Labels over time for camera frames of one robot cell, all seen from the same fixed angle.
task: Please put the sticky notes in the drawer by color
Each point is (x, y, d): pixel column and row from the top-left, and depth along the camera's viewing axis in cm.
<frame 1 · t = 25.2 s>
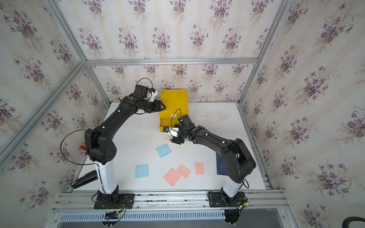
left hand: (162, 108, 89), fingers open
right hand: (174, 132, 89), fingers open
yellow plastic drawer cabinet: (176, 103, 91), point 23 cm above the table
blue sticky pad upper: (163, 150, 95), on the table
blue sticky pad lower: (141, 170, 85), on the table
pink sticky pad large: (172, 176, 84), on the table
pink sticky pad middle: (184, 171, 86), on the table
pink sticky pad right: (199, 168, 87), on the table
pink pen holder cup: (83, 149, 81), point 12 cm above the table

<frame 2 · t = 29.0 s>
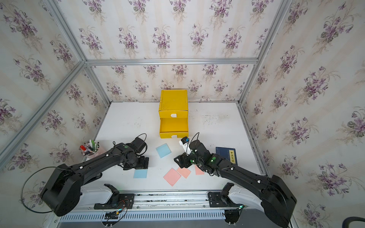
left hand: (143, 168, 83), fingers open
right hand: (180, 157, 78), fingers open
the named things where they were.

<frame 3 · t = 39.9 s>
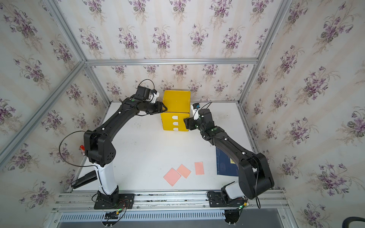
left hand: (165, 110, 87), fingers open
right hand: (190, 118, 85), fingers open
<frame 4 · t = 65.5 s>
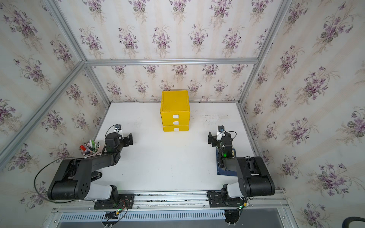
left hand: (124, 134, 92), fingers open
right hand: (218, 131, 91), fingers open
